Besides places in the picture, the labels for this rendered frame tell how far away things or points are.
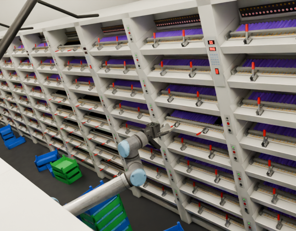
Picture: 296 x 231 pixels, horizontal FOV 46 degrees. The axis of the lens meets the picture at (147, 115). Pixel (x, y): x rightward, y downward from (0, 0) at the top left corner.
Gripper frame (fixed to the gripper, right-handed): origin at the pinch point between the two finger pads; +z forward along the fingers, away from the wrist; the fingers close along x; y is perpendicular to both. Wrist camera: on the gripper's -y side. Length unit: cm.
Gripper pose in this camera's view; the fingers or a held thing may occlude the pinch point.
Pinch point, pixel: (168, 127)
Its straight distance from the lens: 218.3
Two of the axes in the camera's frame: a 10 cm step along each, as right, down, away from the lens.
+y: -2.4, -9.1, -3.4
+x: -6.1, -1.3, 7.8
